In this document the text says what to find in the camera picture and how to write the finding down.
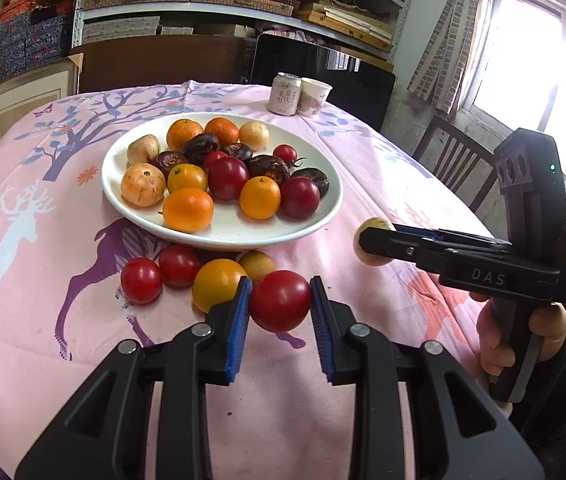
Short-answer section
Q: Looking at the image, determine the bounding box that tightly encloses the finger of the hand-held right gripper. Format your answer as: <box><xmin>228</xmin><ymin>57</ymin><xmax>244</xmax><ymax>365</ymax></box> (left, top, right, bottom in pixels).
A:
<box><xmin>395</xmin><ymin>226</ymin><xmax>509</xmax><ymax>250</ymax></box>
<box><xmin>362</xmin><ymin>228</ymin><xmax>451</xmax><ymax>276</ymax></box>

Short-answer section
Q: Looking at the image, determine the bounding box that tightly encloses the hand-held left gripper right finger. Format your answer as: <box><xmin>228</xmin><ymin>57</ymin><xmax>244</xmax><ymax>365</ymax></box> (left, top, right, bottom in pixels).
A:
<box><xmin>309</xmin><ymin>276</ymin><xmax>546</xmax><ymax>480</ymax></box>

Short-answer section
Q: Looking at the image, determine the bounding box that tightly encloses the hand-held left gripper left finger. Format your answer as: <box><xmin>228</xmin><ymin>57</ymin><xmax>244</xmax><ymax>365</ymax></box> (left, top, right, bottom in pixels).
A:
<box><xmin>14</xmin><ymin>276</ymin><xmax>254</xmax><ymax>480</ymax></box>

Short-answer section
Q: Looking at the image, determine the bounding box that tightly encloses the yellow pepino melon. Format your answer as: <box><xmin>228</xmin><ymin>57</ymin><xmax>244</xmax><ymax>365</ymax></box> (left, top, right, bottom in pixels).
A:
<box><xmin>354</xmin><ymin>216</ymin><xmax>396</xmax><ymax>267</ymax></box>
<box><xmin>239</xmin><ymin>121</ymin><xmax>271</xmax><ymax>151</ymax></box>
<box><xmin>127</xmin><ymin>134</ymin><xmax>161</xmax><ymax>166</ymax></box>
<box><xmin>120</xmin><ymin>163</ymin><xmax>167</xmax><ymax>208</ymax></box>

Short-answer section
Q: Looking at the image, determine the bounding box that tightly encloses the yellow tomato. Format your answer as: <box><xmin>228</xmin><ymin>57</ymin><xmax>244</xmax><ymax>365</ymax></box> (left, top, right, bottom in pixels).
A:
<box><xmin>192</xmin><ymin>258</ymin><xmax>249</xmax><ymax>314</ymax></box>
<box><xmin>237</xmin><ymin>251</ymin><xmax>277</xmax><ymax>283</ymax></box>
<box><xmin>167</xmin><ymin>163</ymin><xmax>209</xmax><ymax>194</ymax></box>

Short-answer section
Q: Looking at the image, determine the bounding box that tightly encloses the white plate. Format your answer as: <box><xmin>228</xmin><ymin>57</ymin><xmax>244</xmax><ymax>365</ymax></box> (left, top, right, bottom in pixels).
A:
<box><xmin>101</xmin><ymin>112</ymin><xmax>344</xmax><ymax>252</ymax></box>

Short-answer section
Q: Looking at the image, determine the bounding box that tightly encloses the dark red plum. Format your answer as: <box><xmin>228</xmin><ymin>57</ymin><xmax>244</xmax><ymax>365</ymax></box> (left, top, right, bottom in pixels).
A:
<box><xmin>279</xmin><ymin>176</ymin><xmax>321</xmax><ymax>220</ymax></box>
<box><xmin>207</xmin><ymin>157</ymin><xmax>250</xmax><ymax>201</ymax></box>

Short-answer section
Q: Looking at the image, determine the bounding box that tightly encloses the dark water chestnut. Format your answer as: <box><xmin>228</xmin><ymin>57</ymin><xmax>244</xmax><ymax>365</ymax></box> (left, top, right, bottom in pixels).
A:
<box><xmin>247</xmin><ymin>154</ymin><xmax>291</xmax><ymax>186</ymax></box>
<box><xmin>219</xmin><ymin>142</ymin><xmax>254</xmax><ymax>163</ymax></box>
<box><xmin>150</xmin><ymin>151</ymin><xmax>189</xmax><ymax>178</ymax></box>
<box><xmin>183</xmin><ymin>133</ymin><xmax>220</xmax><ymax>165</ymax></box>

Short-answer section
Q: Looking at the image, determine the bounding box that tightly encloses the person's right hand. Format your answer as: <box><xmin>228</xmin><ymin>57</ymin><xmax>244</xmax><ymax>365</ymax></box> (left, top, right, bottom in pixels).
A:
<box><xmin>473</xmin><ymin>294</ymin><xmax>566</xmax><ymax>376</ymax></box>

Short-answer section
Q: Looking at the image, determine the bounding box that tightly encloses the pink deer print tablecloth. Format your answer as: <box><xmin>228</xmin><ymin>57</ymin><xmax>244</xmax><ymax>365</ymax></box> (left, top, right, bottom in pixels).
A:
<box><xmin>0</xmin><ymin>79</ymin><xmax>514</xmax><ymax>480</ymax></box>

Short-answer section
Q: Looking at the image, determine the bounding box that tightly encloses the dark wooden chair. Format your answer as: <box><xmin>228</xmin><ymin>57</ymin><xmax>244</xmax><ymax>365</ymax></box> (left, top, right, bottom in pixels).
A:
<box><xmin>412</xmin><ymin>115</ymin><xmax>499</xmax><ymax>213</ymax></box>

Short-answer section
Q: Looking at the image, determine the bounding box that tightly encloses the black glossy panel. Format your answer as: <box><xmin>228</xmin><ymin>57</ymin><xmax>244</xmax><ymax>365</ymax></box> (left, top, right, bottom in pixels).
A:
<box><xmin>250</xmin><ymin>32</ymin><xmax>396</xmax><ymax>133</ymax></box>

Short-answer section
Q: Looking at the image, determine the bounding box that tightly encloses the white paper cup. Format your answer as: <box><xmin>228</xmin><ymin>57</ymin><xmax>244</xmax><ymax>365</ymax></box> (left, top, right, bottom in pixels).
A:
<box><xmin>297</xmin><ymin>77</ymin><xmax>333</xmax><ymax>119</ymax></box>

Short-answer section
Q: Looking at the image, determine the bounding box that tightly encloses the brick pattern curtain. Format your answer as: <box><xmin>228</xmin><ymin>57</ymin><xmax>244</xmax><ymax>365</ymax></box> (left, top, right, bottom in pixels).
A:
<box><xmin>407</xmin><ymin>0</ymin><xmax>494</xmax><ymax>113</ymax></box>

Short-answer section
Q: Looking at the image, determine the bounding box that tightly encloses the bright outdoor window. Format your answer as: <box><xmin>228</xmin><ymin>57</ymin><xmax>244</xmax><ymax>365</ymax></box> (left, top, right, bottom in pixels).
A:
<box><xmin>458</xmin><ymin>0</ymin><xmax>566</xmax><ymax>196</ymax></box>

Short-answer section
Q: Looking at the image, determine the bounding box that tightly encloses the white drink can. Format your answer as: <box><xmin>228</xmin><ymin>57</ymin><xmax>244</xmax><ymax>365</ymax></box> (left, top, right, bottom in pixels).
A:
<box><xmin>267</xmin><ymin>73</ymin><xmax>303</xmax><ymax>117</ymax></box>

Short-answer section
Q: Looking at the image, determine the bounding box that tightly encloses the brown wooden board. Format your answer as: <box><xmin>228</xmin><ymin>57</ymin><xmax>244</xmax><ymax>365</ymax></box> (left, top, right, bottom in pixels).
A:
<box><xmin>69</xmin><ymin>35</ymin><xmax>254</xmax><ymax>95</ymax></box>

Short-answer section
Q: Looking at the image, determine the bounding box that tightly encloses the white metal shelf rack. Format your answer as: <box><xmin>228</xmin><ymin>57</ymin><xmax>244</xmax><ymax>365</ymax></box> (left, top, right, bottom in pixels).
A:
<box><xmin>70</xmin><ymin>0</ymin><xmax>419</xmax><ymax>61</ymax></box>

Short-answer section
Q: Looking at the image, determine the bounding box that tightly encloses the stack of blue floral boxes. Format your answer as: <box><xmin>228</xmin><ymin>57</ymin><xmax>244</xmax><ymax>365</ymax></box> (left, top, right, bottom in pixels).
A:
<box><xmin>0</xmin><ymin>2</ymin><xmax>74</xmax><ymax>83</ymax></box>

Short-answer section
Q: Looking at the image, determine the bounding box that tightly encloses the beige picture frame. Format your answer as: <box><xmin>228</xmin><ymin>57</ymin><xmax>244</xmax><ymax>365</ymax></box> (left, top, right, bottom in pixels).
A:
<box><xmin>0</xmin><ymin>57</ymin><xmax>84</xmax><ymax>156</ymax></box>

